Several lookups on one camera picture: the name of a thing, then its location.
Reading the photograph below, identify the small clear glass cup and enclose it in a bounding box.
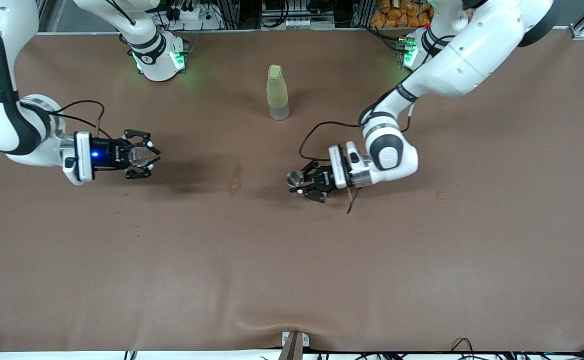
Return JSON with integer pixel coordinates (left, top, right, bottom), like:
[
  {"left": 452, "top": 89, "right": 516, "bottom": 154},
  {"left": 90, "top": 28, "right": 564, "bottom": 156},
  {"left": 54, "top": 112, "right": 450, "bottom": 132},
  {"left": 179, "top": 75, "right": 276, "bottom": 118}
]
[{"left": 128, "top": 146, "right": 153, "bottom": 168}]

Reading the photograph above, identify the white terminal strip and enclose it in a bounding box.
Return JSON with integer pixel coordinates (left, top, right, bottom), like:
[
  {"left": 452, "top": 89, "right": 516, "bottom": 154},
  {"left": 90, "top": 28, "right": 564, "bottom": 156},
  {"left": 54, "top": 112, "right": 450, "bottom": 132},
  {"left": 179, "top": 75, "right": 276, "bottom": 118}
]
[{"left": 286, "top": 19, "right": 335, "bottom": 30}]

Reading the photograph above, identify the elongated liquid puddle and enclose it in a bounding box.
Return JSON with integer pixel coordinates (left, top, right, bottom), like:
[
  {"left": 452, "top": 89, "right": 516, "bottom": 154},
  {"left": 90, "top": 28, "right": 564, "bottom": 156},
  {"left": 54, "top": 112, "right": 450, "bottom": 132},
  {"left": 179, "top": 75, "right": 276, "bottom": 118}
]
[{"left": 228, "top": 163, "right": 245, "bottom": 198}]

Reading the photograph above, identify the yellow-green frosted bottle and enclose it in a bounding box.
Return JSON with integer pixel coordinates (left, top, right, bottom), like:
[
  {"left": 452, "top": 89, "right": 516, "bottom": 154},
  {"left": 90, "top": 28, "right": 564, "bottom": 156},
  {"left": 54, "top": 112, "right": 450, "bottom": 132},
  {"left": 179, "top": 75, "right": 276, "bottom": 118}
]
[{"left": 266, "top": 64, "right": 290, "bottom": 121}]

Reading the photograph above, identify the steel double jigger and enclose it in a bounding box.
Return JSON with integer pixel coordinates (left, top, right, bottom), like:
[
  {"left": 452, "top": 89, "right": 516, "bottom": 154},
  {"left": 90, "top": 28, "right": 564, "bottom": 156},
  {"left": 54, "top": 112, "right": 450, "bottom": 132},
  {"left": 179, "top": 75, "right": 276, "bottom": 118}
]
[{"left": 287, "top": 170, "right": 306, "bottom": 193}]

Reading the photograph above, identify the brown table mat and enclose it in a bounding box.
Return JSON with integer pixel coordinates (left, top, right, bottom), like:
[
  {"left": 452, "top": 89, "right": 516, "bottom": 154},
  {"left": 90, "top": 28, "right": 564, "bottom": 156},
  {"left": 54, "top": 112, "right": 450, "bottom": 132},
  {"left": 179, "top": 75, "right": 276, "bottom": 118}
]
[{"left": 0, "top": 29, "right": 584, "bottom": 353}]

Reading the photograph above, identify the pile of orange bags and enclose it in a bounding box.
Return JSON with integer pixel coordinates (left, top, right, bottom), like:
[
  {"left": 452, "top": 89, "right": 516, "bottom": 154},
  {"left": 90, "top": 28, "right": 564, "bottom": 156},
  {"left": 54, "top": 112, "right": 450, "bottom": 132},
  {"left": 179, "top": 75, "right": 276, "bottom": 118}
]
[{"left": 370, "top": 0, "right": 437, "bottom": 29}]

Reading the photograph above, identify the white power strip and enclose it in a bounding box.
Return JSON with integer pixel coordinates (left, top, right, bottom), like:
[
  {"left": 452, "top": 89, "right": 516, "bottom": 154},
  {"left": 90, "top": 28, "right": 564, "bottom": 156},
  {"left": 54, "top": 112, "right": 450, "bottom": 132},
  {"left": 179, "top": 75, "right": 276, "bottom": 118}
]
[{"left": 168, "top": 4, "right": 213, "bottom": 23}]

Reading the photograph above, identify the metal clamp bracket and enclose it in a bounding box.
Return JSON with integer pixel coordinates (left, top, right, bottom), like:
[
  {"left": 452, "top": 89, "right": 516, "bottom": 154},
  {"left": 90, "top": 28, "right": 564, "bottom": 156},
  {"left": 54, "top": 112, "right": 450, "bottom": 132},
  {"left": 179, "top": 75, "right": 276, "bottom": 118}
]
[{"left": 278, "top": 330, "right": 310, "bottom": 360}]

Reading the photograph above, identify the short hanging black cable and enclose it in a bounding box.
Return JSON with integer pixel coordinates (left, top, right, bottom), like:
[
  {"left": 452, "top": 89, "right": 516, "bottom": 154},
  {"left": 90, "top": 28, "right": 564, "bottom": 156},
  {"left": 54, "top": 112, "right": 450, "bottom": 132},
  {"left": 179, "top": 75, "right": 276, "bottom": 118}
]
[{"left": 347, "top": 186, "right": 363, "bottom": 215}]

